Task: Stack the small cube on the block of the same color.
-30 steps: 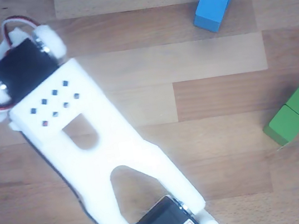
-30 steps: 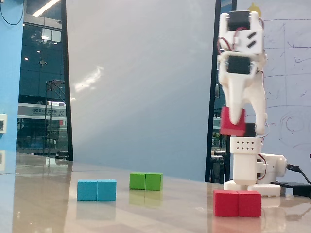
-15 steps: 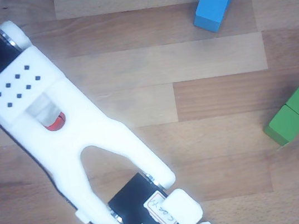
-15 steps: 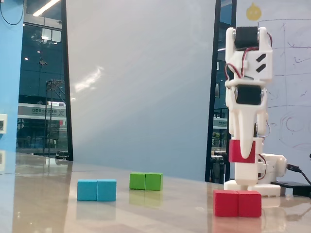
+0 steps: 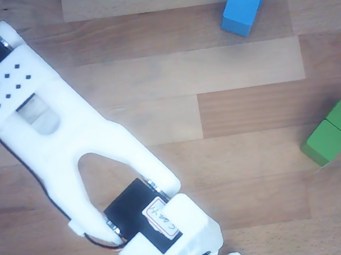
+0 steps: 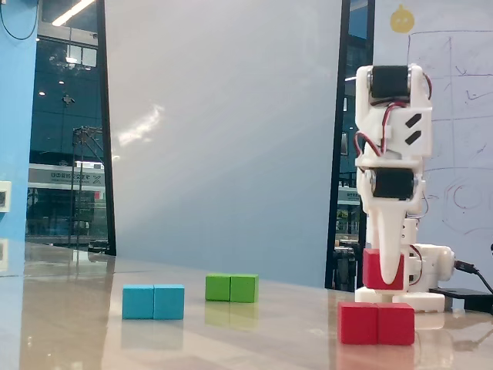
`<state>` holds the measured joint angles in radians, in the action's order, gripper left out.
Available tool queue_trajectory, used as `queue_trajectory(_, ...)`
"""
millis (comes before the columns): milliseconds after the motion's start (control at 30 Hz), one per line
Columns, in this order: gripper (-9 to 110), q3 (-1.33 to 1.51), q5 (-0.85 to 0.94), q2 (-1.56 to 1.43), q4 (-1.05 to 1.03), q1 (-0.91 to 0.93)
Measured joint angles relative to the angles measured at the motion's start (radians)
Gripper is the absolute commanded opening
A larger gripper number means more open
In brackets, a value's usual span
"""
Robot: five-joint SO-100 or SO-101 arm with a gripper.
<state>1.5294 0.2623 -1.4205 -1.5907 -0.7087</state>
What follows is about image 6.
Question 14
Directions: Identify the long green block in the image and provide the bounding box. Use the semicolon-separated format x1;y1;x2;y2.
205;273;260;304

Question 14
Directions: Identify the yellow round sticker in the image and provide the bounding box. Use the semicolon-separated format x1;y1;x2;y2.
390;3;417;35

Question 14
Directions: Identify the wide black window frame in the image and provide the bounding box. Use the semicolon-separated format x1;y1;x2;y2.
324;0;377;290

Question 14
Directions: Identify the small red cube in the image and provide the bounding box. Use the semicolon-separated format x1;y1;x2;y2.
363;248;408;291

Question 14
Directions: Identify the long blue block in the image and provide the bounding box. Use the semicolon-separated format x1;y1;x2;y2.
122;284;186;321

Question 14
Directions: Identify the black power box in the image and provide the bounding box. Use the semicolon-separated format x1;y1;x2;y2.
428;287;493;313

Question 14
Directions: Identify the long red block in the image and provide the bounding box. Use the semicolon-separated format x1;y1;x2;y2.
337;301;416;346

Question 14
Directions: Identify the thin black hanging cable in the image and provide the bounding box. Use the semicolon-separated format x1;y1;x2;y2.
0;0;40;41

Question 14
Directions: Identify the narrow black window frame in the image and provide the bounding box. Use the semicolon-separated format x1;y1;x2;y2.
96;0;118;257

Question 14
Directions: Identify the red white gripper servo wire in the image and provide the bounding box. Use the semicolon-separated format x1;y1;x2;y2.
353;130;386;160

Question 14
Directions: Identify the black power cable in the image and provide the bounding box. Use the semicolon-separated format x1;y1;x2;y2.
453;260;493;294

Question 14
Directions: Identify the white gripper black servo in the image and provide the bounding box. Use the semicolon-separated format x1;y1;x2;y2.
356;153;428;290

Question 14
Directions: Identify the white wall outlet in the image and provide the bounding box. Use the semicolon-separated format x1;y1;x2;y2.
0;180;12;212

